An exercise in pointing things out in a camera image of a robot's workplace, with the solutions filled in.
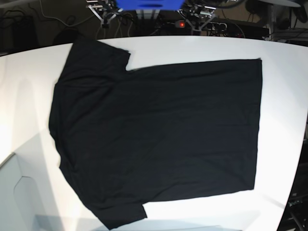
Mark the black T-shirt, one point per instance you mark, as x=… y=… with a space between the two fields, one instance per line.
x=160 y=133

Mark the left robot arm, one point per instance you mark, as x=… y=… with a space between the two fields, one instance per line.
x=198 y=15

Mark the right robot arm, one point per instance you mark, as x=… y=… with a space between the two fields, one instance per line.
x=104 y=10

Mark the black power strip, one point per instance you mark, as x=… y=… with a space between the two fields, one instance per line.
x=201 y=26

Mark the blue plastic bin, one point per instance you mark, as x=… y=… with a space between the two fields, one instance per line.
x=169 y=5

